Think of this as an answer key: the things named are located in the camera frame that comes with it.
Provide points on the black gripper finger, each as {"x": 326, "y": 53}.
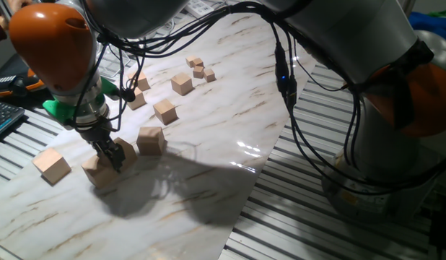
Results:
{"x": 113, "y": 153}

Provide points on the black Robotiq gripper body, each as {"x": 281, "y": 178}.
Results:
{"x": 96, "y": 131}

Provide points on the large wooden cube block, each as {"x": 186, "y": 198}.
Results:
{"x": 138, "y": 101}
{"x": 165, "y": 111}
{"x": 96, "y": 173}
{"x": 182, "y": 83}
{"x": 51, "y": 166}
{"x": 129, "y": 151}
{"x": 151, "y": 141}
{"x": 143, "y": 82}

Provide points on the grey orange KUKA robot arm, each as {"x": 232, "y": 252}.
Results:
{"x": 353, "y": 36}

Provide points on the person's bare hand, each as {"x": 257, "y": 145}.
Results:
{"x": 17, "y": 4}

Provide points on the clear plastic container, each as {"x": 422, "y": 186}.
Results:
{"x": 109, "y": 63}

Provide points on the black computer keyboard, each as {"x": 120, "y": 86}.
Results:
{"x": 4, "y": 117}

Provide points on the orange black teach pendant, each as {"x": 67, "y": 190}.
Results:
{"x": 10, "y": 85}

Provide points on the white marble pattern mat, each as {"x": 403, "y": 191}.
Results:
{"x": 215, "y": 119}

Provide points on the small wooden cube block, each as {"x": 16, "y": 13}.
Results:
{"x": 209, "y": 75}
{"x": 190, "y": 60}
{"x": 198, "y": 72}
{"x": 198, "y": 62}

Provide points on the white power strip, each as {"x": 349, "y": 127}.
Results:
{"x": 199, "y": 7}

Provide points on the aluminium profile beam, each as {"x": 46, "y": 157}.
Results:
{"x": 407, "y": 4}

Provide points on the blue bag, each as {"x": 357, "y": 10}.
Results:
{"x": 432, "y": 23}

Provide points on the green cloth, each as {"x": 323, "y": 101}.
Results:
{"x": 441, "y": 13}

